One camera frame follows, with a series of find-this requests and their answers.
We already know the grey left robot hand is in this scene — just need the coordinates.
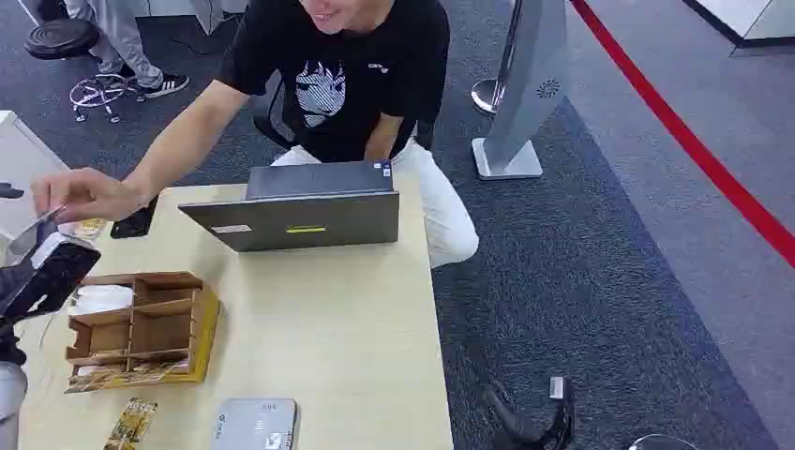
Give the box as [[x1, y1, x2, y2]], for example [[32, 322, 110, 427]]
[[0, 232, 102, 327]]

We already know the grey laptop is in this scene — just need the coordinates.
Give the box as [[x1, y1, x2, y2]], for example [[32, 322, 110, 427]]
[[178, 159, 401, 254]]

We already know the chrome stanchion base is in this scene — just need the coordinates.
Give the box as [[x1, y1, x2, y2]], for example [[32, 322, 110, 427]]
[[470, 0, 524, 117]]

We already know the wooden card box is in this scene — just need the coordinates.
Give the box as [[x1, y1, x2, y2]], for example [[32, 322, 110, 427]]
[[64, 271, 221, 395]]

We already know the black smartphone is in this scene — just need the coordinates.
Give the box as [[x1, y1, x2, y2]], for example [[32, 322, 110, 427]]
[[110, 195, 160, 241]]

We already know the standing person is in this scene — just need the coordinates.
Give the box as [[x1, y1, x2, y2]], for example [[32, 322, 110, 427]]
[[62, 0, 191, 100]]

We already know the glossy silver card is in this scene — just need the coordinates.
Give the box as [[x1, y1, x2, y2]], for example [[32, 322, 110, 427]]
[[5, 205, 68, 266]]

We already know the red floor tape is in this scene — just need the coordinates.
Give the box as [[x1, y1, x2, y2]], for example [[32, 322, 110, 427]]
[[568, 0, 795, 269]]

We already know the seated person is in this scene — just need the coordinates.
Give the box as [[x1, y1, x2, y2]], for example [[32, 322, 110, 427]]
[[214, 0, 481, 269]]

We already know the white side table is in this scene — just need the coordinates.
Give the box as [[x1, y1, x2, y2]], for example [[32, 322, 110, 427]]
[[0, 110, 70, 244]]

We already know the black round stool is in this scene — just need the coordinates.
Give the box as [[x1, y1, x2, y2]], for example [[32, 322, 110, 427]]
[[23, 18, 128, 124]]

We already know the grey card reader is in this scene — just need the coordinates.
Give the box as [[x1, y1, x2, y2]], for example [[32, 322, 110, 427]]
[[211, 397, 299, 450]]

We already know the grey sign stand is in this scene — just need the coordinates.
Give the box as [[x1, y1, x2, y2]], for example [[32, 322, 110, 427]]
[[471, 0, 569, 182]]

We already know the round dark base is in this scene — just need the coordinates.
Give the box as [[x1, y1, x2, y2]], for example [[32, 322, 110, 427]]
[[627, 433, 700, 450]]

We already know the person's right hand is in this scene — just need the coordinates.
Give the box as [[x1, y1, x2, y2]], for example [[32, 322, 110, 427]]
[[29, 167, 152, 225]]

